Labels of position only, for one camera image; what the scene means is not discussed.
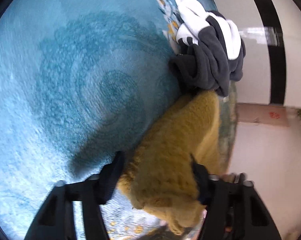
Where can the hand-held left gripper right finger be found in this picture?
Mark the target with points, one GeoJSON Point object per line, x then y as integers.
{"type": "Point", "coordinates": [200, 177]}

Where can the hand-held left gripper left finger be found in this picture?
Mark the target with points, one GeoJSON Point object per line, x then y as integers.
{"type": "Point", "coordinates": [110, 180]}

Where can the mustard yellow knit sweater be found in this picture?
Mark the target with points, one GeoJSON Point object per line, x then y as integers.
{"type": "Point", "coordinates": [170, 155]}

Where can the dark grey and white fleece garment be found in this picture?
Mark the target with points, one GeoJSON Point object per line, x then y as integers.
{"type": "Point", "coordinates": [210, 65]}

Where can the cardboard box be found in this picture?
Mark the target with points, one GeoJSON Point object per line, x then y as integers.
{"type": "Point", "coordinates": [260, 115]}

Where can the blue patterned rug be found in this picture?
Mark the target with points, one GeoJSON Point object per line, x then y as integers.
{"type": "Point", "coordinates": [65, 80]}

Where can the white wardrobe with black stripe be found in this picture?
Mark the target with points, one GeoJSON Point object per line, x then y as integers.
{"type": "Point", "coordinates": [258, 67]}

